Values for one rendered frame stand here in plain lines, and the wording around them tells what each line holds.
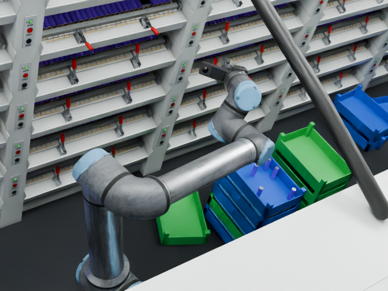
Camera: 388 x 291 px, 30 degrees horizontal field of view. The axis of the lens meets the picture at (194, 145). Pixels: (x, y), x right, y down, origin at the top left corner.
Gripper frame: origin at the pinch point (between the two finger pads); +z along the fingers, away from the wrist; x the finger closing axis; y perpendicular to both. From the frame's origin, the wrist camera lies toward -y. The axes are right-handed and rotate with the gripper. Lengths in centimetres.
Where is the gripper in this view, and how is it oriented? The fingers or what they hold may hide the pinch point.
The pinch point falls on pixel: (217, 64)
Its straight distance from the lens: 268.6
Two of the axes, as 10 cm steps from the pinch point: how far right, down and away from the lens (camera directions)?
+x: 2.8, -9.1, -3.2
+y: 9.4, 1.9, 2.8
